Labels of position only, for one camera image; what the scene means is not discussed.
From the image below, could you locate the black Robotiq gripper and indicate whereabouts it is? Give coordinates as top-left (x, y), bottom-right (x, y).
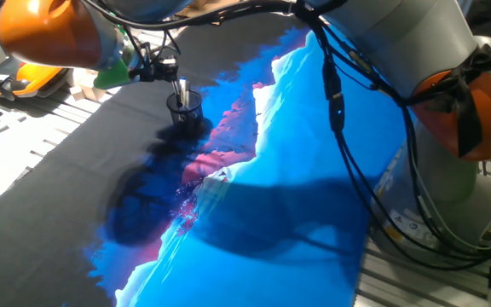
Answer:
top-left (132, 42), bottom-right (181, 84)

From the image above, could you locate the black mesh pen holder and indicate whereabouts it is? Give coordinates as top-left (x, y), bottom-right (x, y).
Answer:
top-left (165, 90), bottom-right (205, 137)

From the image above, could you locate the small wooden block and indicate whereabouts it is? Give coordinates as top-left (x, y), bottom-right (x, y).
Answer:
top-left (68, 84), bottom-right (86, 102)

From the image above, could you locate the printed landscape cloth mat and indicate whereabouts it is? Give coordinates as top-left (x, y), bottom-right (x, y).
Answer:
top-left (0, 12), bottom-right (413, 307)

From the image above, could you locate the black ribbon tie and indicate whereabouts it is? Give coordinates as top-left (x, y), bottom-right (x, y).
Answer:
top-left (405, 42), bottom-right (491, 159)

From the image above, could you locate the green wrist flange mount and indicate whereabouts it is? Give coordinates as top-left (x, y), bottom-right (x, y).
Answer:
top-left (94, 25), bottom-right (141, 90)

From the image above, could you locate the black cable with connector plug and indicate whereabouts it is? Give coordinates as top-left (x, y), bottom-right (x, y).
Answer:
top-left (81, 0), bottom-right (491, 272)

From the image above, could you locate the thin black cable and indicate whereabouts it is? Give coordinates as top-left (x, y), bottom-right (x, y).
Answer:
top-left (313, 16), bottom-right (491, 261)

